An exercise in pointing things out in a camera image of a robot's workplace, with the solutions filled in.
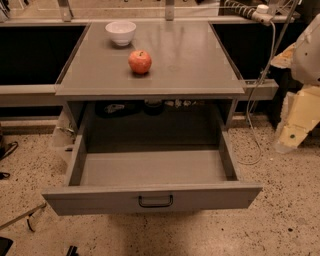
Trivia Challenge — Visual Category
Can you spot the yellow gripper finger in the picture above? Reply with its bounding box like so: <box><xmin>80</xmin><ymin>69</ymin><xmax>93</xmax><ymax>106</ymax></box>
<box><xmin>275</xmin><ymin>85</ymin><xmax>320</xmax><ymax>153</ymax></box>

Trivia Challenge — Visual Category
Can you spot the grey top drawer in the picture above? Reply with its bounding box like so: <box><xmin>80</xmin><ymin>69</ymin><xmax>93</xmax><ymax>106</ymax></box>
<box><xmin>41</xmin><ymin>103</ymin><xmax>264</xmax><ymax>217</ymax></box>

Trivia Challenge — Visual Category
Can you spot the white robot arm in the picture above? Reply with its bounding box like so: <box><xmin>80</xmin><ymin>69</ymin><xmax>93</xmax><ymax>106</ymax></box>
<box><xmin>271</xmin><ymin>16</ymin><xmax>320</xmax><ymax>153</ymax></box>

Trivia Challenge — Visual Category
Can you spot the grey metal cabinet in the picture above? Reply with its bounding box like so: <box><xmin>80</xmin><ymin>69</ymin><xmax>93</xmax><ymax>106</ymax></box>
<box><xmin>54</xmin><ymin>20</ymin><xmax>248</xmax><ymax>134</ymax></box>

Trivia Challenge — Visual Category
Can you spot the red apple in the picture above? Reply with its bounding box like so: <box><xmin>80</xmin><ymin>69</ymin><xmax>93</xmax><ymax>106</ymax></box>
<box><xmin>128</xmin><ymin>50</ymin><xmax>152</xmax><ymax>75</ymax></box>

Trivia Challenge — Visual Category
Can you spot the white ceramic bowl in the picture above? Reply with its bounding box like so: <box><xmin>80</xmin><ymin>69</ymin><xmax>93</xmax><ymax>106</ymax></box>
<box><xmin>105</xmin><ymin>21</ymin><xmax>136</xmax><ymax>46</ymax></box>

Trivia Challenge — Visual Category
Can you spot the metal rod on floor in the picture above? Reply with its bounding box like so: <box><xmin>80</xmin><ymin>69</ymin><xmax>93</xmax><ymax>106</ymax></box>
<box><xmin>0</xmin><ymin>203</ymin><xmax>47</xmax><ymax>230</ymax></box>

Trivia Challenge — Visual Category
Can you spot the white cable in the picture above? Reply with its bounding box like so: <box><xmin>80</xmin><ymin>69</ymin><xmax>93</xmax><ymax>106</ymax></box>
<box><xmin>238</xmin><ymin>21</ymin><xmax>278</xmax><ymax>166</ymax></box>

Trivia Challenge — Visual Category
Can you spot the white coiled hose connector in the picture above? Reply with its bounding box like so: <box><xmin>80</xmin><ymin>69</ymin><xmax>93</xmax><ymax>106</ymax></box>
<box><xmin>223</xmin><ymin>0</ymin><xmax>275</xmax><ymax>26</ymax></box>

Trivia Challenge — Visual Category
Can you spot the black drawer handle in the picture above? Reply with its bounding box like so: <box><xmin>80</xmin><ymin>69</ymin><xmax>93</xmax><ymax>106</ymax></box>
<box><xmin>138</xmin><ymin>195</ymin><xmax>173</xmax><ymax>208</ymax></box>

